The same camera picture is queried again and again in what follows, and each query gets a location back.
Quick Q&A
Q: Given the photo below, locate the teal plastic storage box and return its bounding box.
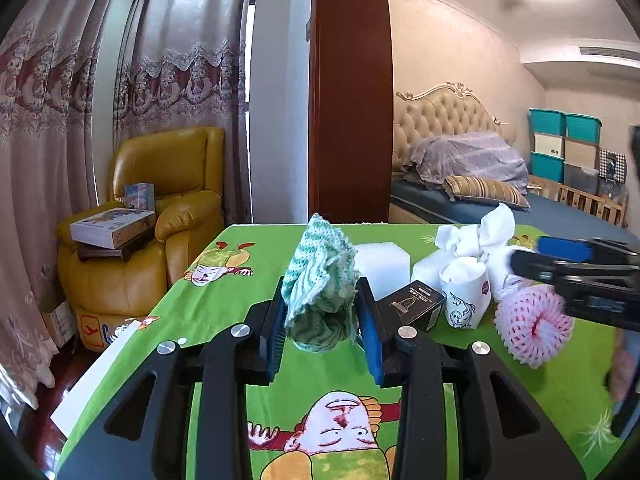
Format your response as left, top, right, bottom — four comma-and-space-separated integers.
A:
564, 112, 602, 143
529, 107, 568, 136
530, 151, 566, 183

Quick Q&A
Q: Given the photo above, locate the green knit cloth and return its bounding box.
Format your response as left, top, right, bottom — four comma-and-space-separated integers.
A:
281, 212, 362, 353

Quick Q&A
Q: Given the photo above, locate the brown wooden door panel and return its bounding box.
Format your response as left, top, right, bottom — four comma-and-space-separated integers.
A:
307, 0, 396, 225

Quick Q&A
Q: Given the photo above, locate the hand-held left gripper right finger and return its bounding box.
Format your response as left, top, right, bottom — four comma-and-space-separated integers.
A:
356, 276, 586, 480

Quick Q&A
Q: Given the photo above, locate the yellow printed box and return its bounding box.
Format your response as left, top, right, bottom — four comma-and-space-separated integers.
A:
75, 310, 146, 353

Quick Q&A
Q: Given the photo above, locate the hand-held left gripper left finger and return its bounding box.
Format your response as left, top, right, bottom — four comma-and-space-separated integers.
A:
57, 277, 288, 480

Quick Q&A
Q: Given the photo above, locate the small blue upright box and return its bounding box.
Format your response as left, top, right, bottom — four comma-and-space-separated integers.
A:
123, 182, 157, 212

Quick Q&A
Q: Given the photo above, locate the wooden crib rail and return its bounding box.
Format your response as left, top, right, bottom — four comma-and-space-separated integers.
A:
525, 175, 628, 228

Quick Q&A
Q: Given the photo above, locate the blue bed mattress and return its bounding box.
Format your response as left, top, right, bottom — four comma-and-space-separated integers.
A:
389, 180, 636, 241

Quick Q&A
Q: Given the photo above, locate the black-white checkered bag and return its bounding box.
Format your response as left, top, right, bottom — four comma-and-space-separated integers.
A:
599, 149, 628, 181

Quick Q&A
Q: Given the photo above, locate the striped pillow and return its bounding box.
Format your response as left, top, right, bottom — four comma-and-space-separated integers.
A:
442, 175, 531, 211

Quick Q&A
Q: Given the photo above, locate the white flat cardboard box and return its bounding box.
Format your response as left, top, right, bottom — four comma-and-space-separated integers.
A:
70, 208, 157, 250

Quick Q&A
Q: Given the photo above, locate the grey clear storage box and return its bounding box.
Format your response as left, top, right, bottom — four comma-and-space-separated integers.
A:
562, 161, 600, 196

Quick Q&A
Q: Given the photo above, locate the brown cardboard box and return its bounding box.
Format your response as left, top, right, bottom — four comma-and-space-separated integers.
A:
42, 300, 76, 348

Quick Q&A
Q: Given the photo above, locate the crumpled white tissue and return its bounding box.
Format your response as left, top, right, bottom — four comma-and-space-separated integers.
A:
435, 202, 517, 261

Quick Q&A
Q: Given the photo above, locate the pink foam fruit net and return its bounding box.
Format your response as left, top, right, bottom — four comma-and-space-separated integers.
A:
494, 282, 575, 371

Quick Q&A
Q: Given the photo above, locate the white patterned paper cup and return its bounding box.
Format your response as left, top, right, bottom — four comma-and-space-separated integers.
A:
440, 257, 493, 331

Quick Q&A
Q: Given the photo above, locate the white foam slab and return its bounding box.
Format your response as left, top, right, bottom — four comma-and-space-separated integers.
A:
410, 252, 453, 301

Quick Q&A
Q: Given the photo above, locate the grey-blue folded quilt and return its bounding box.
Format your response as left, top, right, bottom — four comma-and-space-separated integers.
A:
402, 131, 530, 196

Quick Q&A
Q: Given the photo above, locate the white storage box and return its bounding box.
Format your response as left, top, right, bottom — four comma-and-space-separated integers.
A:
532, 131, 566, 157

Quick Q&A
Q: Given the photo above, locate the small black box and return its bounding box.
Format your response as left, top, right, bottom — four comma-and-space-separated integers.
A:
375, 285, 447, 333

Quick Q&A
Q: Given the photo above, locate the ceiling air vent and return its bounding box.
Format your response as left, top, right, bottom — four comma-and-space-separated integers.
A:
579, 46, 640, 58

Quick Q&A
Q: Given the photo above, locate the green printed tablecloth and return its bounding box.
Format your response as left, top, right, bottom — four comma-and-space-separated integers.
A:
62, 222, 636, 480

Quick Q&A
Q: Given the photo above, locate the beige storage box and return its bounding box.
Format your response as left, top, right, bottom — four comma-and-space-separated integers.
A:
562, 138, 600, 166

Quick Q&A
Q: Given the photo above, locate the yellow leather armchair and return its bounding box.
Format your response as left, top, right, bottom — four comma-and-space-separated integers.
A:
56, 126, 226, 328

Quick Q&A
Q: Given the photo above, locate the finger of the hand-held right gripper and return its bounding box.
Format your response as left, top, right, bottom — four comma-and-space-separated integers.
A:
510, 251, 601, 286
537, 237, 640, 263

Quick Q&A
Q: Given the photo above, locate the white foam cube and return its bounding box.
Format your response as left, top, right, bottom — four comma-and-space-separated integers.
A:
352, 242, 412, 286

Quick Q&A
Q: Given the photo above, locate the pink lace-patterned curtain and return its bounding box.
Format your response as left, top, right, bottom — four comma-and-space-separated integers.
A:
114, 0, 253, 226
0, 0, 131, 411

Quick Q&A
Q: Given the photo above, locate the person's right hand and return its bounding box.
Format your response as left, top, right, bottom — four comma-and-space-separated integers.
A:
606, 335, 640, 403

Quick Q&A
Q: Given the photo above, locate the beige tufted headboard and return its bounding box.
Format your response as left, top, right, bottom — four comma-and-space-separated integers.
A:
392, 81, 518, 173

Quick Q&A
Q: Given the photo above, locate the dark wooden tray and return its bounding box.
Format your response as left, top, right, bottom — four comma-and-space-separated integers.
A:
77, 237, 151, 262

